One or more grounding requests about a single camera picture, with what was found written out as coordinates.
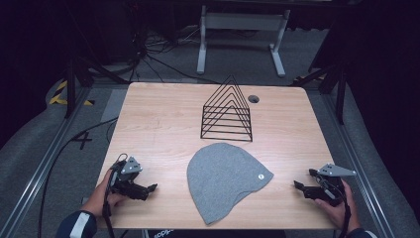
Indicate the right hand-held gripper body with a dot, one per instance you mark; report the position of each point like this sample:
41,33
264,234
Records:
332,190

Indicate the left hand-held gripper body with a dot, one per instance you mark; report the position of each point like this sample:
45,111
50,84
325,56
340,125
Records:
131,167

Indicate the grey knit beanie hat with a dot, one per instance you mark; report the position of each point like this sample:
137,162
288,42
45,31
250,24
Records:
224,178

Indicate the person's right hand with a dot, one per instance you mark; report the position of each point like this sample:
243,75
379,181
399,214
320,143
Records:
336,213

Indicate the person's left hand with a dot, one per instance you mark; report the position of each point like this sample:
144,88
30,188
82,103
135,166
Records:
99,198

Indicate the person's dark printed clothing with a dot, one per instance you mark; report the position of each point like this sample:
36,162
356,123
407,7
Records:
165,233

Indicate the black metal stand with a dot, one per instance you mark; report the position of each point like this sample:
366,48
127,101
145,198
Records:
70,89
340,99

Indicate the round dark table grommet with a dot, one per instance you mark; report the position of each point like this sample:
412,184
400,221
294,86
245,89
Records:
253,98

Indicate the aluminium floor rail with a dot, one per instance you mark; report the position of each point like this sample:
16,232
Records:
355,158
39,168

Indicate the white metal table frame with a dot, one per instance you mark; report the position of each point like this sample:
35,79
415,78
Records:
244,21

